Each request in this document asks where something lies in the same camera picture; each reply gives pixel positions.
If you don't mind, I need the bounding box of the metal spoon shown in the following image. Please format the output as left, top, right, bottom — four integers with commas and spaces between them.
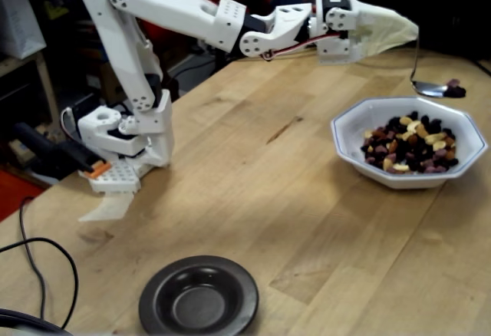
409, 25, 452, 98

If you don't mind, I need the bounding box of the wooden side shelf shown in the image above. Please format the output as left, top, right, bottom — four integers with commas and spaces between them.
0, 50, 61, 130

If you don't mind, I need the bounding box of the white fixed gripper finger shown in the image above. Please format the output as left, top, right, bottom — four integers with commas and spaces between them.
348, 32, 365, 63

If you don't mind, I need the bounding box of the nut and dried fruit mix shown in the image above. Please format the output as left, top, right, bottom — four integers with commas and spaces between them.
360, 111, 460, 175

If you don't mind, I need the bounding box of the white carton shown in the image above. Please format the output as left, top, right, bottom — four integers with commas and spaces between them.
0, 0, 48, 60

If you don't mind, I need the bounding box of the beige masking tape wrap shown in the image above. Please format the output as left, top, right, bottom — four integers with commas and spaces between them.
351, 0, 420, 63

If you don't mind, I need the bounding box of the thick dark hose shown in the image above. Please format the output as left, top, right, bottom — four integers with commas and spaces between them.
0, 307, 74, 336

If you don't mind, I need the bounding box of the black table clamp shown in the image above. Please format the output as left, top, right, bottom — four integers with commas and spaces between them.
13, 120, 112, 180

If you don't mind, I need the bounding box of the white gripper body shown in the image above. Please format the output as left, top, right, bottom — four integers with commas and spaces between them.
311, 0, 360, 64

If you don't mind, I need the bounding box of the white five-joint robot arm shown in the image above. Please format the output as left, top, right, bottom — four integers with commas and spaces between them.
78, 0, 319, 195

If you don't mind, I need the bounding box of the thin dark cable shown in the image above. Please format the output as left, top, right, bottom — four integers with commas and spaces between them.
18, 196, 49, 320

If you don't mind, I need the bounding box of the black arched cable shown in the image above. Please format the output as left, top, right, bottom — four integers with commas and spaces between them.
0, 237, 80, 329

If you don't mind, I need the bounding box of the small dried fruit portion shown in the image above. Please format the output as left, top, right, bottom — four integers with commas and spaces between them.
440, 78, 467, 99

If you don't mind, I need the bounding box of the brown round plate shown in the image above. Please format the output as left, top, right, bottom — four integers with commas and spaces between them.
138, 255, 260, 336

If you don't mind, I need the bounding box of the white octagonal bowl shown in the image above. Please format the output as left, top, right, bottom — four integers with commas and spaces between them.
330, 96, 485, 190

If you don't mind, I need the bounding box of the white moving gripper finger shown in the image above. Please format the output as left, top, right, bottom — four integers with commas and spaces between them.
326, 5, 375, 32

